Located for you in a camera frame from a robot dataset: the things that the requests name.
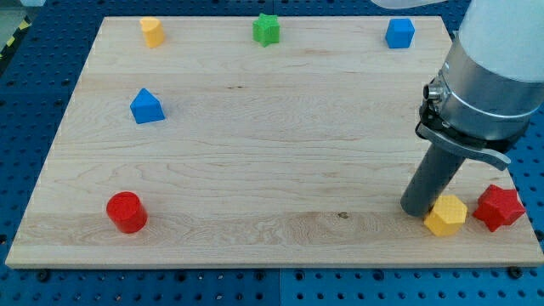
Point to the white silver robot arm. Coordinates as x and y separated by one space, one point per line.
489 86

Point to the blue cube block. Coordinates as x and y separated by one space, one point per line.
400 33

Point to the light wooden board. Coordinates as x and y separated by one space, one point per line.
293 155

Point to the green star block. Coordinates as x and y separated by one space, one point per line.
266 29

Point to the blue triangular prism block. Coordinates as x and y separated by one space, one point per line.
146 107

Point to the red cylinder block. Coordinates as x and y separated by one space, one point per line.
126 212

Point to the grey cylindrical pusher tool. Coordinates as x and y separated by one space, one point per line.
434 173

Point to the yellow heart block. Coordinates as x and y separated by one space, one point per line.
152 30

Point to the yellow hexagon block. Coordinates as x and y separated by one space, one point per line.
447 216

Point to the red star block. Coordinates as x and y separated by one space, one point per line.
498 207

